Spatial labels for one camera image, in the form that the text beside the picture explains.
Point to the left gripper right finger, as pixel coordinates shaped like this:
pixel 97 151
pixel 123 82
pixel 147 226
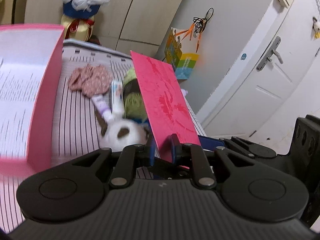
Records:
pixel 193 157

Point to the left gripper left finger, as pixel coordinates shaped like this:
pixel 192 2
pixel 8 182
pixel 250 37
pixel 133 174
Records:
pixel 129 159

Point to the white brown plush toy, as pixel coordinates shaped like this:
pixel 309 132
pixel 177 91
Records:
pixel 120 133

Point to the green yarn ball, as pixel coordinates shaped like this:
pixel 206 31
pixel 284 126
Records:
pixel 133 101

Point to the pink box lid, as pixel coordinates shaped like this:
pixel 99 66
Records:
pixel 164 103

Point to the blue white tube box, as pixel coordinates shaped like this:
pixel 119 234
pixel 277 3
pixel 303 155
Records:
pixel 116 96

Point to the purple cream tube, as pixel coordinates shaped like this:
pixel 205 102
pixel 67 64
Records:
pixel 103 108

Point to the purple plush toy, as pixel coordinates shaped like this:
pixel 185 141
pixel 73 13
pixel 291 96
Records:
pixel 184 92

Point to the pink floral scrunchie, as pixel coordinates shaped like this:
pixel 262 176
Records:
pixel 90 80

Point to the pink storage box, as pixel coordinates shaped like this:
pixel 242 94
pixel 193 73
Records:
pixel 31 64

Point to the white door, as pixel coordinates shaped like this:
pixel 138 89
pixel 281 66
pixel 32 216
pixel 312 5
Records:
pixel 263 92

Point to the colourful paper gift bag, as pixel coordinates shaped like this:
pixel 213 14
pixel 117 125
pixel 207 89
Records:
pixel 181 51

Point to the small plush door hanger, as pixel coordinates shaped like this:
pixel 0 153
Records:
pixel 316 28

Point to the beige wardrobe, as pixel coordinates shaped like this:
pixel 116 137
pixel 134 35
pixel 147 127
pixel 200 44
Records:
pixel 123 25

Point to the flower bouquet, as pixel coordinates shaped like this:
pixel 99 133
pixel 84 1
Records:
pixel 78 18

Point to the metal door handle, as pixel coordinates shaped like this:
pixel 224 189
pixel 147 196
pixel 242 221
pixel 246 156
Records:
pixel 269 52

